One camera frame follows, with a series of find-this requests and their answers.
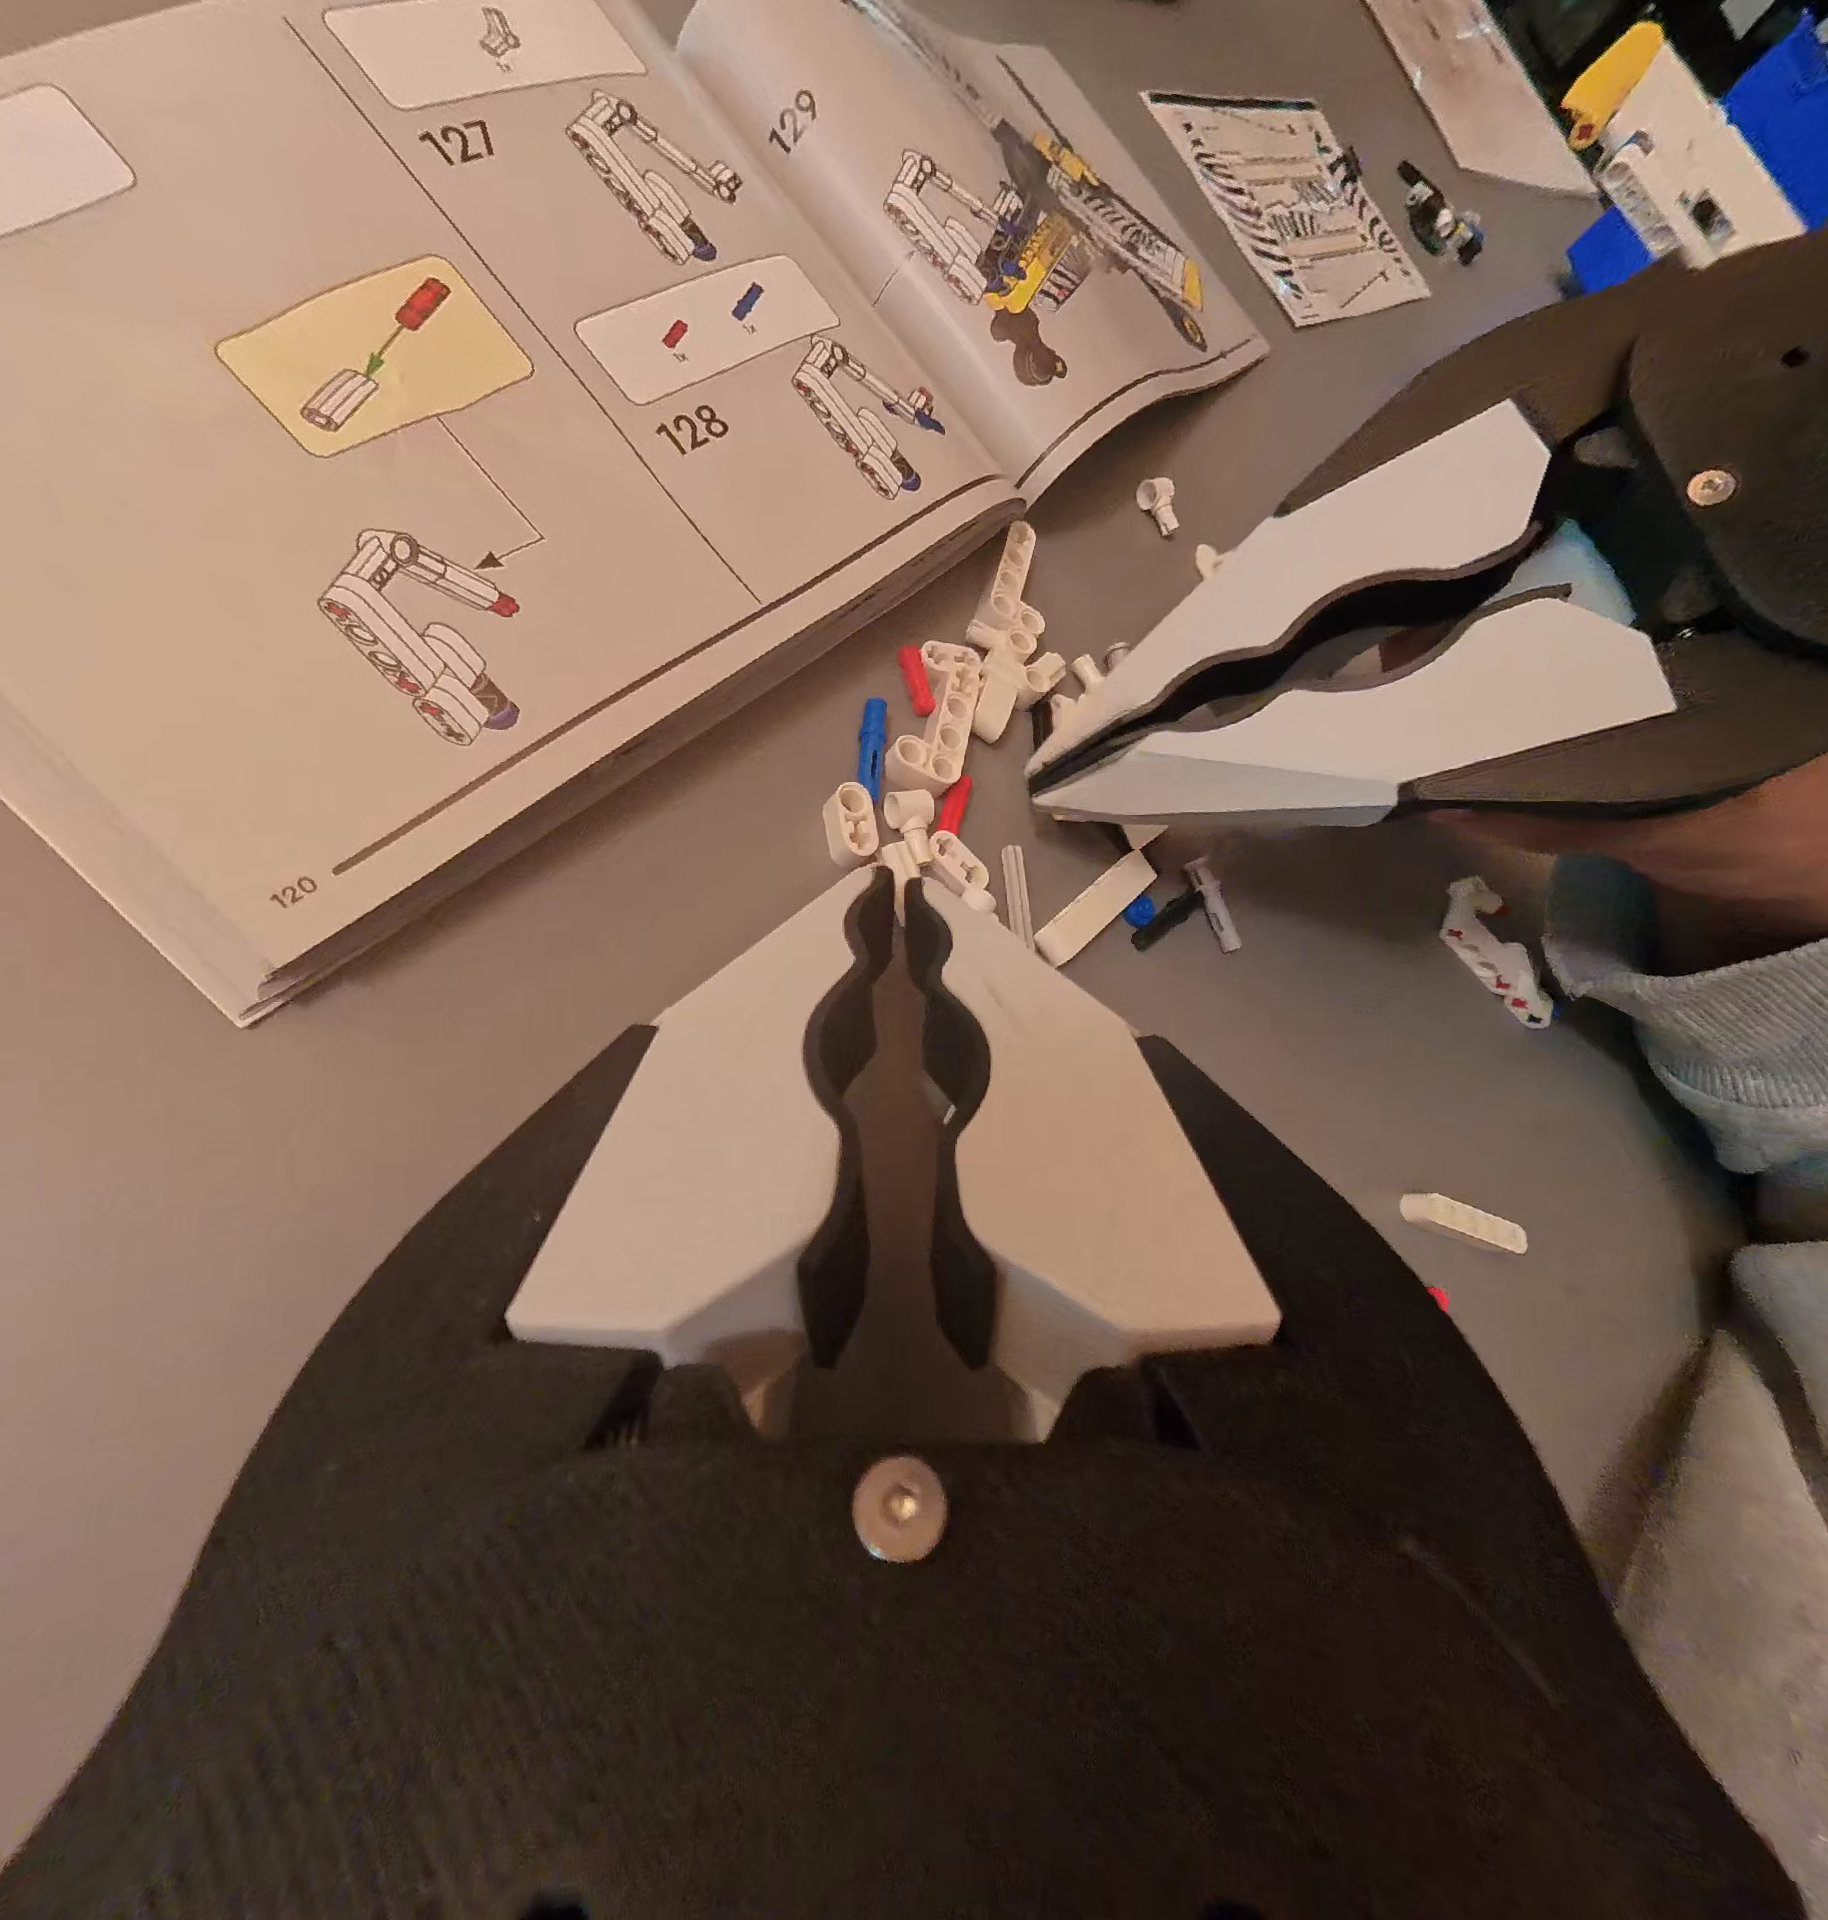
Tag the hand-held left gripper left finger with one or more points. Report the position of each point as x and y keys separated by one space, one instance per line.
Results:
x=659 y=1200

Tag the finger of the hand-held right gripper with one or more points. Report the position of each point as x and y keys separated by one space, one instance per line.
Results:
x=1453 y=720
x=1379 y=525

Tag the white five-hole lego beam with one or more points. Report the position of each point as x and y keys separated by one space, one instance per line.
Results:
x=1462 y=1222

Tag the blue plastic bin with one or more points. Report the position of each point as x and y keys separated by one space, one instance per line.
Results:
x=1798 y=105

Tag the zebra striped sticker sheet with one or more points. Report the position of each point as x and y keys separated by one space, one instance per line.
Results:
x=1282 y=210

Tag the white lego arm assembly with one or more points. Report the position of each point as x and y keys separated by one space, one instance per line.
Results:
x=1498 y=960

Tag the small white lego connector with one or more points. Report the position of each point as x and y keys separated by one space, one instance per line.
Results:
x=1163 y=501

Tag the yellow white lego airplane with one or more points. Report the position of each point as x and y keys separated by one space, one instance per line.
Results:
x=1663 y=135

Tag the pile of lego pieces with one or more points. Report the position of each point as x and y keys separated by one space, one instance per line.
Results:
x=1091 y=904

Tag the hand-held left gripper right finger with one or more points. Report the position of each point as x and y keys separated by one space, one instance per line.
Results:
x=1123 y=1200

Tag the person's right forearm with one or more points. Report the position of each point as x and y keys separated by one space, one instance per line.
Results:
x=1753 y=1051

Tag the lego instruction booklet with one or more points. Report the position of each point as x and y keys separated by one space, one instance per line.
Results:
x=404 y=451

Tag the small black and blue assembly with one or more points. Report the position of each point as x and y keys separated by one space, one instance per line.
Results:
x=1438 y=210

